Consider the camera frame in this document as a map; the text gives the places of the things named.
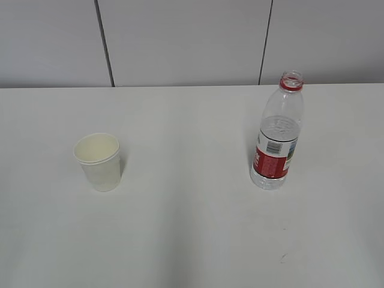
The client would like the clear water bottle red label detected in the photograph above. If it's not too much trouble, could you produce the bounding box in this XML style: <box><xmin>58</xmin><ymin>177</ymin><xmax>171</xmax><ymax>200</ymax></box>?
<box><xmin>250</xmin><ymin>70</ymin><xmax>304</xmax><ymax>190</ymax></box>

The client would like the white paper cup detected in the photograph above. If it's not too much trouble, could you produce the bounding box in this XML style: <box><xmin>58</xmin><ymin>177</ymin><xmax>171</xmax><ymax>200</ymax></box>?
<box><xmin>73</xmin><ymin>133</ymin><xmax>121</xmax><ymax>192</ymax></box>

